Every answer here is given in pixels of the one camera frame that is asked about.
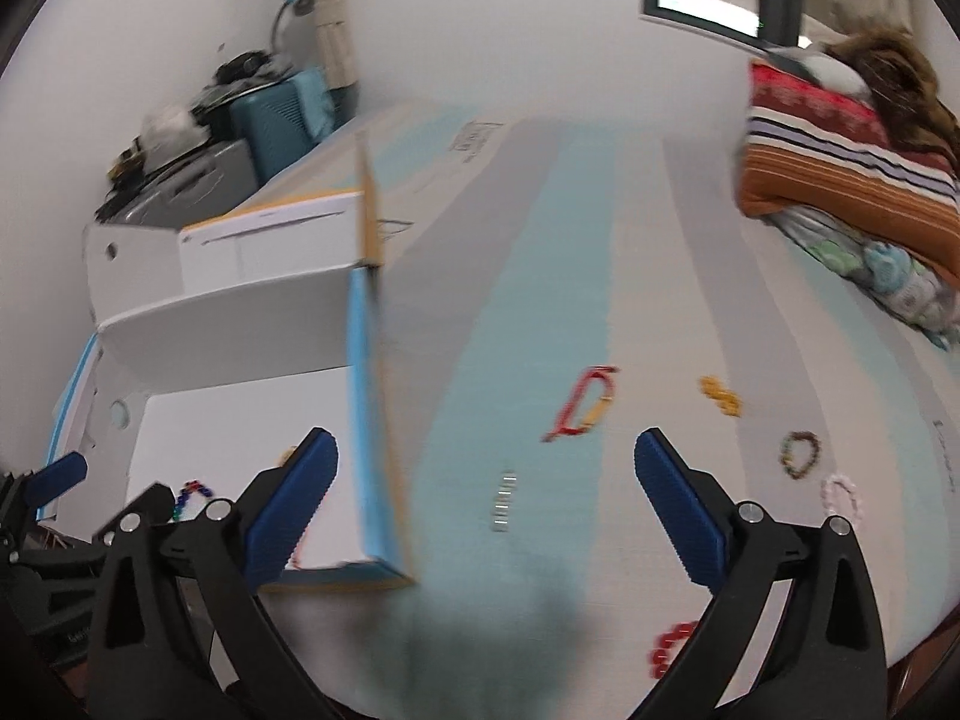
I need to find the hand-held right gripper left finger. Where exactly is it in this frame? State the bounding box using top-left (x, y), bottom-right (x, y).
top-left (90, 427), bottom-right (340, 720)

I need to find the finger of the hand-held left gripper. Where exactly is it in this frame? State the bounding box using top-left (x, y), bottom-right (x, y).
top-left (0, 453), bottom-right (89, 533)

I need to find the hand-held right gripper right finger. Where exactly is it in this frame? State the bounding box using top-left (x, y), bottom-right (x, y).
top-left (630, 429), bottom-right (887, 720)

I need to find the white and yellow cardboard box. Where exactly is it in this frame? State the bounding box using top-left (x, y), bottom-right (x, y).
top-left (45, 139), bottom-right (417, 593)

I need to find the yellow bead bracelet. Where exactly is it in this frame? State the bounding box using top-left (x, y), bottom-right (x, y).
top-left (699, 376), bottom-right (743, 416)

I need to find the red cord bracelet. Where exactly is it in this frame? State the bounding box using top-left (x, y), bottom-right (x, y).
top-left (541, 364), bottom-right (620, 443)

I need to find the striped bed sheet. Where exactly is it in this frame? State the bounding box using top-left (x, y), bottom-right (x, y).
top-left (247, 101), bottom-right (960, 720)

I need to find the floral quilt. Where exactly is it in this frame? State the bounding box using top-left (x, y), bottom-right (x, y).
top-left (772, 206), bottom-right (960, 350)

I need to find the grey storage box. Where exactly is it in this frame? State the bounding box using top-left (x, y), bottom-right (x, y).
top-left (96, 139), bottom-right (257, 227)

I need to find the white plastic bag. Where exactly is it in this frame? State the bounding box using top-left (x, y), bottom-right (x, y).
top-left (141, 103), bottom-right (202, 152)

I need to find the teal suitcase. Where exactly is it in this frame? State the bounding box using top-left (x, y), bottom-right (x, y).
top-left (229, 67), bottom-right (335, 185)

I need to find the striped red and orange blanket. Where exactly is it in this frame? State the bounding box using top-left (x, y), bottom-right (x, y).
top-left (735, 60), bottom-right (960, 271)

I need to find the black clutter pile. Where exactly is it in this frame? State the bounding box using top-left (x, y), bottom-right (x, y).
top-left (191, 51), bottom-right (290, 121)

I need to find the brown fur blanket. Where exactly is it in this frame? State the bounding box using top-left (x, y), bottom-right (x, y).
top-left (821, 26), bottom-right (960, 158)

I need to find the blue desk lamp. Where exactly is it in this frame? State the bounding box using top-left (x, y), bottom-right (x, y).
top-left (268, 0), bottom-right (317, 53)

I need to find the multicolour bead bracelet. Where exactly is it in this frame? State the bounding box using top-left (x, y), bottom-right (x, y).
top-left (171, 478), bottom-right (214, 524)

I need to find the dark green bead bracelet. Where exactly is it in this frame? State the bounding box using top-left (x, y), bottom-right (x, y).
top-left (780, 431), bottom-right (821, 478)

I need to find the red bead bracelet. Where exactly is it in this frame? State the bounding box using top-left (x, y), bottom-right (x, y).
top-left (649, 619), bottom-right (700, 680)

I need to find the silver metal bracelet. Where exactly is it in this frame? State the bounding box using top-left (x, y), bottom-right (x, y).
top-left (489, 471), bottom-right (520, 535)

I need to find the pink bead bracelet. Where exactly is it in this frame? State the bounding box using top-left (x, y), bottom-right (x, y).
top-left (820, 472), bottom-right (865, 518)

